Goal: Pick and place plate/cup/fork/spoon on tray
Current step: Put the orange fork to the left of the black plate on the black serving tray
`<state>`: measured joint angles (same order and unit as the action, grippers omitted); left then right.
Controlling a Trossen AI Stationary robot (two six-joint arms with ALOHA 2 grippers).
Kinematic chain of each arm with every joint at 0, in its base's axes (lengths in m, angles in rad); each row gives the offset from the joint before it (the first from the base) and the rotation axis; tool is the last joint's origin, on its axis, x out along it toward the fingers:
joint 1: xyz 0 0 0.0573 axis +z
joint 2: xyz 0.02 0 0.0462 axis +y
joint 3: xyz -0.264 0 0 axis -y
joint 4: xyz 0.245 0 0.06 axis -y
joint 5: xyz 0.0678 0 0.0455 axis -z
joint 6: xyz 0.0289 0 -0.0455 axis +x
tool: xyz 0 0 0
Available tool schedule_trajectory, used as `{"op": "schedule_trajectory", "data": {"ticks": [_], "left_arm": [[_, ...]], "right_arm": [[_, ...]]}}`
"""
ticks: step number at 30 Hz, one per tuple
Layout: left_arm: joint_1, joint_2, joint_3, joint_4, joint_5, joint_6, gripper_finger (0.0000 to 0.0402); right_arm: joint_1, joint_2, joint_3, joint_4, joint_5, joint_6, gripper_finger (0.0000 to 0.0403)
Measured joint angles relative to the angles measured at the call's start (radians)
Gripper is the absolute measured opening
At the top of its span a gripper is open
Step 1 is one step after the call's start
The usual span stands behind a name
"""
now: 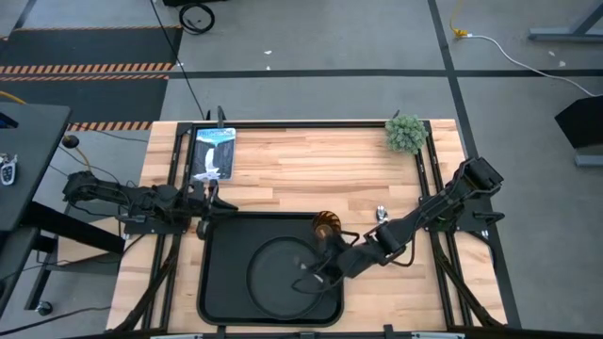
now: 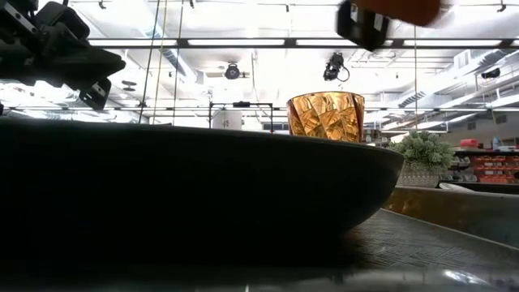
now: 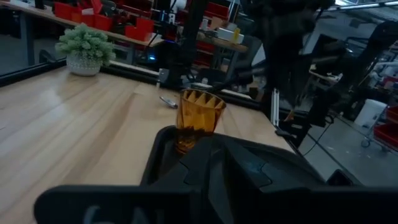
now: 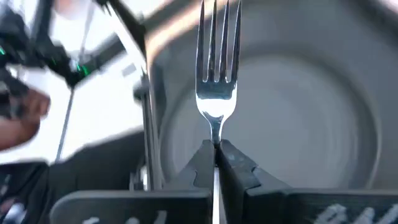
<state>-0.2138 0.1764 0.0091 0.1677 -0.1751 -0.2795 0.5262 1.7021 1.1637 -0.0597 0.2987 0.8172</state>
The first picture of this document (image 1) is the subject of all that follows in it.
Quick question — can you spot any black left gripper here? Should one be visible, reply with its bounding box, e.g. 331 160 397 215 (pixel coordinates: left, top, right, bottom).
187 180 239 240

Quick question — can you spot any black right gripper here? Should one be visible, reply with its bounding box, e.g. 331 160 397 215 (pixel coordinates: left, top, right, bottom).
318 234 381 280

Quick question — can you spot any amber faceted plastic cup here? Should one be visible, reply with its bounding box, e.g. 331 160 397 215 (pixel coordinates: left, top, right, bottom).
312 210 343 242

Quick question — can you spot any black round plate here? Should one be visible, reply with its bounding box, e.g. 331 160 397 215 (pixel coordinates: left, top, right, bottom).
245 235 331 321

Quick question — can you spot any black plastic tray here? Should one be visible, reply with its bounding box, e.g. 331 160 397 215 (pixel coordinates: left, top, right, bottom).
196 211 345 329

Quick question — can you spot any green artificial plant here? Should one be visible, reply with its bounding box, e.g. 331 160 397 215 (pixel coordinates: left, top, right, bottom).
384 114 430 155

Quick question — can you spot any black orange-striped floor mat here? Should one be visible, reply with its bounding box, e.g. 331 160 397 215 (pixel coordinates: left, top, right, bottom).
0 25 184 76
0 73 170 132

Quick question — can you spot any black desk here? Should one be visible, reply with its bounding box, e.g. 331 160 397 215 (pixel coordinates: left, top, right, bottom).
0 102 126 316

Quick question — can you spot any grey key fob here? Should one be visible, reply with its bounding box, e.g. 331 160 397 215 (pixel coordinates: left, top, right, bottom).
0 153 19 186

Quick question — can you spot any black stand with grey foot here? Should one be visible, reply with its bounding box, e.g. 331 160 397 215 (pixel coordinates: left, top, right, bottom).
554 95 603 169

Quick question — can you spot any grey metal desk leg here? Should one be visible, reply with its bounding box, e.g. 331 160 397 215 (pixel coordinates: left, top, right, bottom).
527 0 603 43

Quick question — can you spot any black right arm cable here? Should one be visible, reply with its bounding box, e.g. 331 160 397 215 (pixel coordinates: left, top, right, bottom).
385 220 418 268

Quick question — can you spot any black aluminium rig frame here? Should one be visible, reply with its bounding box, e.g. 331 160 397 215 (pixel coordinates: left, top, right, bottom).
112 120 508 339

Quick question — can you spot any long black floor cable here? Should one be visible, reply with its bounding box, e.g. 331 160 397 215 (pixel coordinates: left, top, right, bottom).
149 0 207 120

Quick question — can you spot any coiled black cable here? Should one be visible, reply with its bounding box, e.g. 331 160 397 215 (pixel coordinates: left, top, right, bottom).
177 2 217 36

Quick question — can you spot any yellow cable plug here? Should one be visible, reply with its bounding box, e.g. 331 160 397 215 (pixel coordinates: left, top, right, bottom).
449 0 470 39

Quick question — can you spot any white floor cable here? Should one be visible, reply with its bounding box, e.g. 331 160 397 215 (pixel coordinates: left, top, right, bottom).
465 33 603 98

